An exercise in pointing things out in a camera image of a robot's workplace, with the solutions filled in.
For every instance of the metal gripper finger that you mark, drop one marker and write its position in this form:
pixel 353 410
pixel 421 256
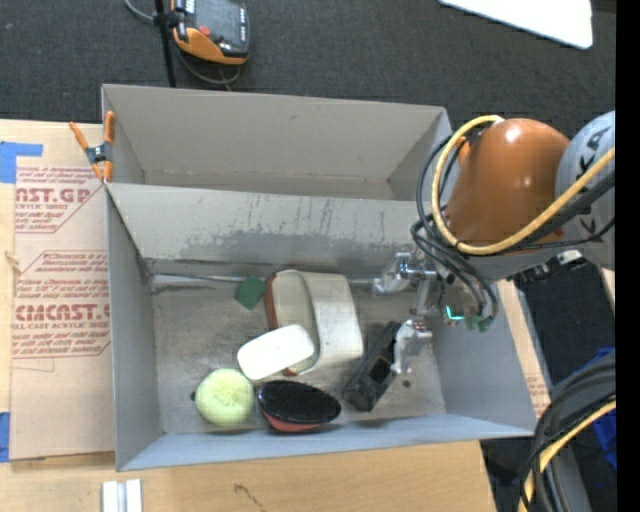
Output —
pixel 406 350
pixel 407 267

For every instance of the black rectangular box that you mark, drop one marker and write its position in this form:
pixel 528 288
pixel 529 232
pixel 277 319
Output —
pixel 372 372

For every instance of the cream rectangular box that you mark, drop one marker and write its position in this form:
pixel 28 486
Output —
pixel 332 320

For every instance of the black bowl with red outside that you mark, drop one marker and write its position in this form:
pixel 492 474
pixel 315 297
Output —
pixel 299 404

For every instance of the white flat oblong block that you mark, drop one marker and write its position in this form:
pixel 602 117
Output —
pixel 275 352

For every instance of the dark green flat block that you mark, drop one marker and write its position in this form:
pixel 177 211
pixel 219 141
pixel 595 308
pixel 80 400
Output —
pixel 250 294

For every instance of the grey metal bin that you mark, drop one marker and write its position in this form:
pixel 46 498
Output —
pixel 280 145

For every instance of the yellow-green round scrubber ball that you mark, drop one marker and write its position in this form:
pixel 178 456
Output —
pixel 224 397

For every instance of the brown cardboard board red print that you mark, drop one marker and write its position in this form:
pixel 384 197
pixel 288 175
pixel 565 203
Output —
pixel 60 350

